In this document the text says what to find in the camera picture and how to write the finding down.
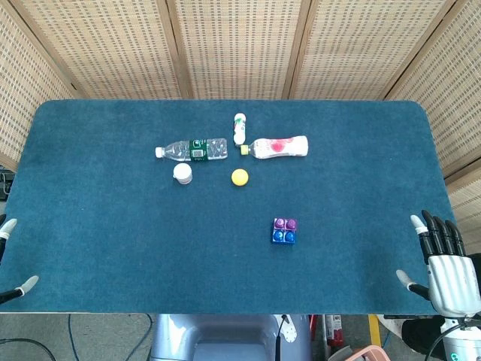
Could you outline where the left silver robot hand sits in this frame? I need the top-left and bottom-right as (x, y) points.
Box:
(0, 214), (40, 305)

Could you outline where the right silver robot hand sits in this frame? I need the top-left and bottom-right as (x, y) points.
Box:
(396, 209), (481, 316)

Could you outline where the blue purple toy block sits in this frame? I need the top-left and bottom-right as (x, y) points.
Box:
(271, 229), (298, 247)

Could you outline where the purple plastic toy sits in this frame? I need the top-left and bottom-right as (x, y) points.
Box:
(273, 217), (298, 232)

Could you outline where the black electronic device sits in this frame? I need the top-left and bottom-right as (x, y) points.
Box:
(0, 168), (14, 201)

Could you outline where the pink plastic basket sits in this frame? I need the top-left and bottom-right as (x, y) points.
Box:
(330, 345), (390, 361)

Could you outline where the red fire extinguisher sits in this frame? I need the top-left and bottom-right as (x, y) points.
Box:
(325, 314), (345, 349)

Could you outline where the blue felt table cover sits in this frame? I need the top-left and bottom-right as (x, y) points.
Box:
(0, 99), (475, 315)

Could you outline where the small white jar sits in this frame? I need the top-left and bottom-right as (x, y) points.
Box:
(172, 163), (193, 186)

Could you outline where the clear green-label water bottle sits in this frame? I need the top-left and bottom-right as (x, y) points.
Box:
(155, 137), (228, 162)

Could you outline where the white pink-print bottle yellow cap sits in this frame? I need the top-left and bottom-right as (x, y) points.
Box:
(240, 135), (310, 160)

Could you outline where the silver-blue robot torso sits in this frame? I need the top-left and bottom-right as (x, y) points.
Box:
(149, 314), (313, 361)

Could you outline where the yellow ball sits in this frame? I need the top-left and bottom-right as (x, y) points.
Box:
(231, 168), (250, 187)

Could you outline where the small white drink bottle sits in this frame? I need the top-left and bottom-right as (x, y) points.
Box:
(232, 113), (247, 146)

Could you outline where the woven bamboo folding screen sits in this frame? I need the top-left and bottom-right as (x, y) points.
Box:
(0, 0), (481, 245)

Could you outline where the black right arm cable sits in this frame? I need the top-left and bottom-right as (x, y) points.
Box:
(424, 319), (481, 361)

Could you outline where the blue floor cable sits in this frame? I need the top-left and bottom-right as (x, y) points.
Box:
(66, 314), (154, 361)

